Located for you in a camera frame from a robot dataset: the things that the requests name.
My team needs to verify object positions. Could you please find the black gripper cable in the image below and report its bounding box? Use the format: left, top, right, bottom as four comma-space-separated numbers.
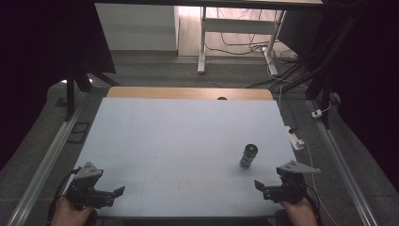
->
46, 167, 83, 226
303, 189, 325, 226

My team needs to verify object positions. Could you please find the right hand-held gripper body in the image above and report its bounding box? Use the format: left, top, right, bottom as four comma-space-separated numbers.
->
263, 160, 322, 205

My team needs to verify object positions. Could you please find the wooden table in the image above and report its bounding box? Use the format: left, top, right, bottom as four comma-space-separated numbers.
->
105, 86, 274, 102

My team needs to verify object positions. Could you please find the tangle of black floor cables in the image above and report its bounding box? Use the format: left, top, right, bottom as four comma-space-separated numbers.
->
205, 8, 310, 89

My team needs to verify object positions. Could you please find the aluminium rail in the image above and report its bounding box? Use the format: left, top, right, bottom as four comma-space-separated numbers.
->
7, 106, 83, 226
306, 99, 380, 226

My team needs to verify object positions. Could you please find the thin white cable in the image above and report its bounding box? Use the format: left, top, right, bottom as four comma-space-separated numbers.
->
301, 138, 340, 226

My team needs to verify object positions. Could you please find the white table mat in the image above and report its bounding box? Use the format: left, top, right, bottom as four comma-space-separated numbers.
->
66, 96, 297, 219

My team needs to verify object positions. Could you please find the person's right hand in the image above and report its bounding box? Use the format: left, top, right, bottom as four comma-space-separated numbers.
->
278, 195, 319, 226

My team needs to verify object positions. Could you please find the white desk frame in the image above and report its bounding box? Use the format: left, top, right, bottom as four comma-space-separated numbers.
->
197, 6, 287, 76

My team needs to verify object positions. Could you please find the person's left hand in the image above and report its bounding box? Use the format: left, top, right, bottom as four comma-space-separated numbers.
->
50, 196, 95, 226

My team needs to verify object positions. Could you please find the black metal stand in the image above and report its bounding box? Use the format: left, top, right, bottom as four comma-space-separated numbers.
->
64, 60, 121, 122
269, 12, 361, 130

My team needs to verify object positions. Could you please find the white power strip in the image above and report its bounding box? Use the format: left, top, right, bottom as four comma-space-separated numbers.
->
284, 125, 306, 152

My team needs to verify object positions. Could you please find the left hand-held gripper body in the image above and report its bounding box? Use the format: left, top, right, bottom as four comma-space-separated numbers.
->
66, 161, 116, 210

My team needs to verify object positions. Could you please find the black floor frame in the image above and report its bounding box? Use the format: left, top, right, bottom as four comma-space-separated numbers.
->
66, 121, 92, 145

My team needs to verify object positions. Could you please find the dark green-capped bottle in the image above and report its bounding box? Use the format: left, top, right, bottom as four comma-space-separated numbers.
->
239, 143, 260, 170

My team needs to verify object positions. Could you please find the white cabinet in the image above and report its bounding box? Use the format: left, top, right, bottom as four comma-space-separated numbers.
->
94, 3, 181, 52

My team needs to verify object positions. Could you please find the black curtain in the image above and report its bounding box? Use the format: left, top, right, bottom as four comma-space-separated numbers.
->
0, 0, 117, 172
277, 0, 399, 192

